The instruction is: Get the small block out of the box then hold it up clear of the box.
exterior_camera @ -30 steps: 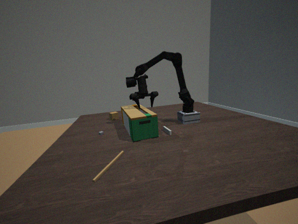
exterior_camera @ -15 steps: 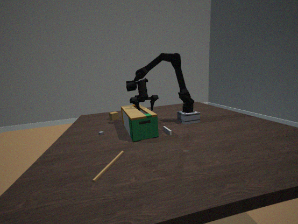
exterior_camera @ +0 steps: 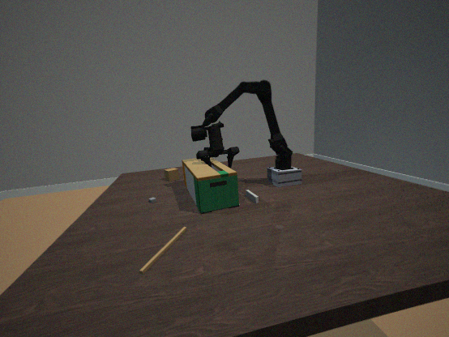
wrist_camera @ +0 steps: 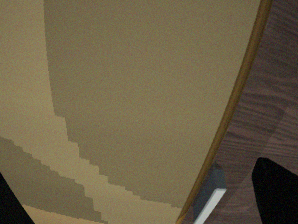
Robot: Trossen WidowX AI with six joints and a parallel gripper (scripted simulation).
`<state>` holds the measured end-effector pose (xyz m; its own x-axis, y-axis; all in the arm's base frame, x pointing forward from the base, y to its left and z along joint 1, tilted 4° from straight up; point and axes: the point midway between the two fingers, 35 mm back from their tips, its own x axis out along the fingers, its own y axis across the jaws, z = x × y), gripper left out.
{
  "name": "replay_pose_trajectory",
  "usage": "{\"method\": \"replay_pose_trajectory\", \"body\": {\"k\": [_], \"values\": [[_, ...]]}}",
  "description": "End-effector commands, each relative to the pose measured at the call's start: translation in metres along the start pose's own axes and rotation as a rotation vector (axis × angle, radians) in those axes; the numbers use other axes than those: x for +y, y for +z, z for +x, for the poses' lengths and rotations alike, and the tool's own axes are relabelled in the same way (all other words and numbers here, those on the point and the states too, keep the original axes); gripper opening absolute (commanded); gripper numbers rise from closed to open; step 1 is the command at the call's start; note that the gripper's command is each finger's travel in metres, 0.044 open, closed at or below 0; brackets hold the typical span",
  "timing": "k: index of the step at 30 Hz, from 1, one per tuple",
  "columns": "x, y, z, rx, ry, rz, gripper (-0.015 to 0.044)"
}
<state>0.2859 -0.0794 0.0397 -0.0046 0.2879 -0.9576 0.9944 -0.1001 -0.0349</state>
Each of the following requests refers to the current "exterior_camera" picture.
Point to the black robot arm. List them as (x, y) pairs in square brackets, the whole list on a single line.
[(263, 91)]

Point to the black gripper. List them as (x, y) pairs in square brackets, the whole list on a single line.
[(217, 148)]

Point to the tan wooden stick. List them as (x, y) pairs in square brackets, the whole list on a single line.
[(167, 246)]

